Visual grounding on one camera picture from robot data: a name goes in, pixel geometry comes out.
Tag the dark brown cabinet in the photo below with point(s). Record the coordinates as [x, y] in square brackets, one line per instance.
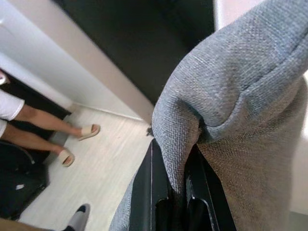
[132, 36]

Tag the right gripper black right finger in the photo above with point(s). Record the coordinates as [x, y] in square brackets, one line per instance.
[207, 197]

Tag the person in white shorts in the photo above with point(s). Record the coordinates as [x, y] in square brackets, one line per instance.
[48, 120]

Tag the grey woven fabric pillow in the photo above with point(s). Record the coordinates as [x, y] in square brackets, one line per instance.
[228, 72]

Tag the black bag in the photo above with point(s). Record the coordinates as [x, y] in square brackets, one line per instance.
[19, 187]

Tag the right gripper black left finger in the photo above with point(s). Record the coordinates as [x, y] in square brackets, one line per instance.
[149, 187]

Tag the beige slide slipper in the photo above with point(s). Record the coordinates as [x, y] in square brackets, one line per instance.
[67, 157]
[89, 132]

